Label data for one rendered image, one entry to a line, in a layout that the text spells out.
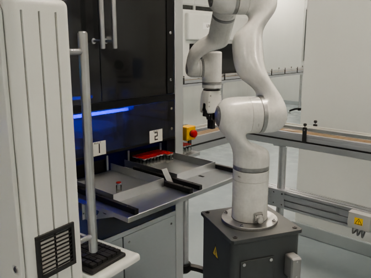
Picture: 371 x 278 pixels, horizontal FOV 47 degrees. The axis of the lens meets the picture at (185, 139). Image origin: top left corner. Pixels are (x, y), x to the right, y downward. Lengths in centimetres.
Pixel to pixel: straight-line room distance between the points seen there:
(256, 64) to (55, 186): 72
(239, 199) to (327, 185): 191
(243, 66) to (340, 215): 146
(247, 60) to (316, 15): 186
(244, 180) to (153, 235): 90
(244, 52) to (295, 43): 927
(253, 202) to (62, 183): 63
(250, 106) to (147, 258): 112
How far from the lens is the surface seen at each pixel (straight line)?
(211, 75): 183
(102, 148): 185
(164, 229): 224
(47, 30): 104
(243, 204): 143
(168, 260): 234
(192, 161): 208
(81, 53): 112
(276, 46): 1090
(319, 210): 269
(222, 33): 171
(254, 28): 143
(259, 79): 140
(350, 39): 311
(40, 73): 103
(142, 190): 168
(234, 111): 133
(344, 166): 321
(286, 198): 278
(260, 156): 139
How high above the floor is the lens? 145
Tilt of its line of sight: 13 degrees down
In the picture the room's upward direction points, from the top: straight up
